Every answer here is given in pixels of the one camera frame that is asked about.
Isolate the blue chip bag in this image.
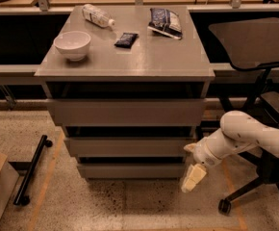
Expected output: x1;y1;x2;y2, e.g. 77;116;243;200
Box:
148;8;183;39

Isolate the clear plastic bottle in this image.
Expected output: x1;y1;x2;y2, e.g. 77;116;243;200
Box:
82;4;115;28

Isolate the black table leg bar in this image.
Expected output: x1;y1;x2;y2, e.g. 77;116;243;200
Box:
195;126;205;142

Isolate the white bowl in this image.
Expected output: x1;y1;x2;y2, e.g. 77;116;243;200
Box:
53;31;91;61

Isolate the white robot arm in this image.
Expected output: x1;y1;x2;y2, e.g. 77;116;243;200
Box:
181;111;279;193

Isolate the small dark snack packet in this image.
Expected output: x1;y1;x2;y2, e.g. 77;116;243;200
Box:
114;33;139;49

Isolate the grey drawer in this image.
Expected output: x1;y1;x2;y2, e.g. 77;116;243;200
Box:
47;99;206;127
64;138;192;157
77;164;185;179

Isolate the grey bottom drawer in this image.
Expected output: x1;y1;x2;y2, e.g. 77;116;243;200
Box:
77;164;185;179

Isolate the grey drawer cabinet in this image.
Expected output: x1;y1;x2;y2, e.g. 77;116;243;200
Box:
34;5;216;182

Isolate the black office chair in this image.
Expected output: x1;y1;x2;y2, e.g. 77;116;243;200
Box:
209;17;279;214

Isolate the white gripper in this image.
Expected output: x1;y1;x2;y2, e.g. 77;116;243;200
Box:
181;137;223;193

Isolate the grey top drawer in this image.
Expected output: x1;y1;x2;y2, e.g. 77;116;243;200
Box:
47;99;206;127

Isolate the grey middle drawer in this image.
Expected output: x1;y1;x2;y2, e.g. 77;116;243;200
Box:
64;138;192;157

